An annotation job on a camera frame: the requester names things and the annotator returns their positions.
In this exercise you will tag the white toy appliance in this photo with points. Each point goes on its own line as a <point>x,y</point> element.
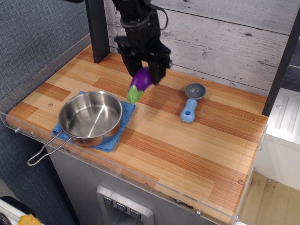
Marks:
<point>278,157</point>

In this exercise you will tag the grey blue toy scoop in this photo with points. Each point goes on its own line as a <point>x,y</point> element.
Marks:
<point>194,92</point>

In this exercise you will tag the black left vertical post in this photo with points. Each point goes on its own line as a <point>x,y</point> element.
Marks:
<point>98,29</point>

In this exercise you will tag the silver ice dispenser panel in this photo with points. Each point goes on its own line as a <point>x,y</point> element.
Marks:
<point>120,210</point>

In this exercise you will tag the stainless steel pot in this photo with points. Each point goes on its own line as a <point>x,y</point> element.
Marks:
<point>89,119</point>

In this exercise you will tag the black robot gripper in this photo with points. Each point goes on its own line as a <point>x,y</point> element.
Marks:
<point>143,44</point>

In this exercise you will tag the purple toy eggplant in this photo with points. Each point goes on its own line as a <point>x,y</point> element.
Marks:
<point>140,82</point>

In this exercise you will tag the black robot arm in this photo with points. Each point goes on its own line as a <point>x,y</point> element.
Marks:
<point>137,13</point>

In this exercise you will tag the clear acrylic table guard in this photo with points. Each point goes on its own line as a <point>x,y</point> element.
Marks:
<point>209,161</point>

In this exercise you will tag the grey toy fridge cabinet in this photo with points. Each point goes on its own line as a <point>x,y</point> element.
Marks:
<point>80,178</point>

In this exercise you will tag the black vertical post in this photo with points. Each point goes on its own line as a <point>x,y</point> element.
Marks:
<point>98,29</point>
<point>283,66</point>

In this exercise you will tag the black right vertical post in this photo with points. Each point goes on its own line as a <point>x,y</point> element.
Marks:
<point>283,66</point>

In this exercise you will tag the blue folded cloth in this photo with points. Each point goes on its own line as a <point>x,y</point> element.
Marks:
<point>128,109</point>

